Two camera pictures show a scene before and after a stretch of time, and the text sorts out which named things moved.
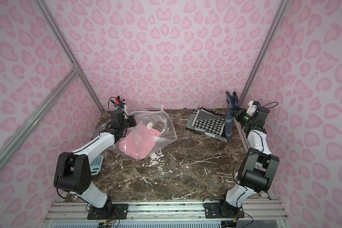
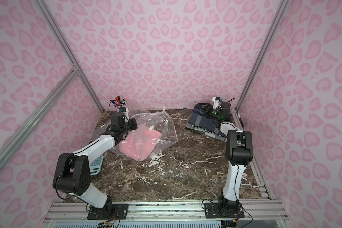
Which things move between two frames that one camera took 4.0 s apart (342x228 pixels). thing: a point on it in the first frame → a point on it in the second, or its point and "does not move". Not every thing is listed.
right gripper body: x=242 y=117 → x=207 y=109
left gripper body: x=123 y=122 does not move
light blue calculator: x=96 y=165 does not move
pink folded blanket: x=140 y=142 does not move
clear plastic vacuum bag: x=154 y=128 does not move
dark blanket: x=232 y=105 → x=197 y=121
